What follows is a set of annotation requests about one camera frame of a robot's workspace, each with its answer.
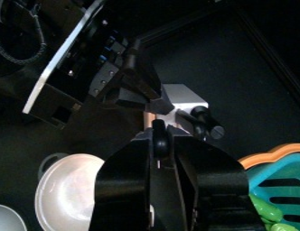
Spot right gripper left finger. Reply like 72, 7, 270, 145
88, 129, 157, 231

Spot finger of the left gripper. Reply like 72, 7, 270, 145
103, 86, 153, 110
122, 38, 177, 115

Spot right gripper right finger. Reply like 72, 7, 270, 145
167, 125, 265, 231

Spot grey toy knife block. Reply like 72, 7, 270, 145
143, 83, 210, 134

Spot pink toy pot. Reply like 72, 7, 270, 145
34, 152, 107, 231

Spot bright green toy pepper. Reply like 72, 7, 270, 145
247, 193, 285, 224

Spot teal basket with orange rim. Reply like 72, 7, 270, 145
237, 143, 300, 231

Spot silver toy kettle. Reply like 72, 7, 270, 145
0, 203, 28, 231

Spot white left wrist mount plate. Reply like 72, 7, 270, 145
20, 0, 107, 116

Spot black braided cable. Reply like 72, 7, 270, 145
0, 5, 50, 67

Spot black-handled toy knife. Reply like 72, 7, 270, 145
190, 106, 210, 140
206, 118, 227, 141

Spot black table frame rail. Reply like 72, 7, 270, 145
133, 3, 238, 49
231, 5, 300, 105

